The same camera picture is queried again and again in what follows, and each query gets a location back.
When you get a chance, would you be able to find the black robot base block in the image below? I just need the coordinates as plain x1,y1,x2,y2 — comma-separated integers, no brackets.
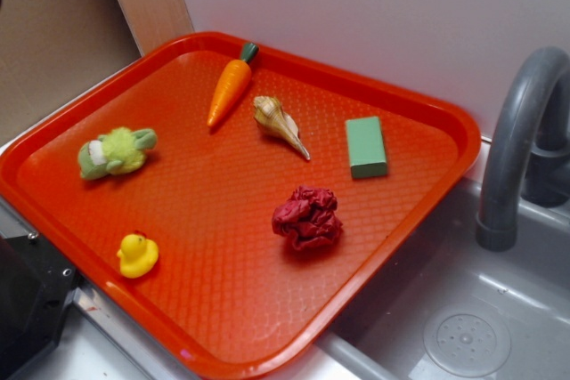
1,232,78,379

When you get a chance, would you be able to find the green rectangular block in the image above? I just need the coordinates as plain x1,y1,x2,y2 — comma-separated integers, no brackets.
345,117,388,180

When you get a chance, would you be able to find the beige spiral seashell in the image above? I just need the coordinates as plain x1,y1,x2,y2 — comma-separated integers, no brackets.
253,95,311,161

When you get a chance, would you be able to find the crumpled red cloth ball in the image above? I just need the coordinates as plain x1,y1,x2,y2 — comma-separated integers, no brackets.
271,185,343,251

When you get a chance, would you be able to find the orange plastic tray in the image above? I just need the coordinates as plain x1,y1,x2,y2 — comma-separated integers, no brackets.
1,33,480,379

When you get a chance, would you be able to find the orange toy carrot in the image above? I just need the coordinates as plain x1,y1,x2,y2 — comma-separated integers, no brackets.
207,42,259,129

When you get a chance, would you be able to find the green plush toy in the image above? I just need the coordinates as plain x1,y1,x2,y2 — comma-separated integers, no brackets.
77,127,158,181

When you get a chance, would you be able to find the yellow rubber duck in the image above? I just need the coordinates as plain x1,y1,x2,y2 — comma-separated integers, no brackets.
117,232,159,279

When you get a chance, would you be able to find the grey toy sink basin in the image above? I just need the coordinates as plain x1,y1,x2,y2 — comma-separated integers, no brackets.
319,180,569,380

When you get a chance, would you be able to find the grey toy faucet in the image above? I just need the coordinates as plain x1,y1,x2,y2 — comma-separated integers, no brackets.
476,46,569,252

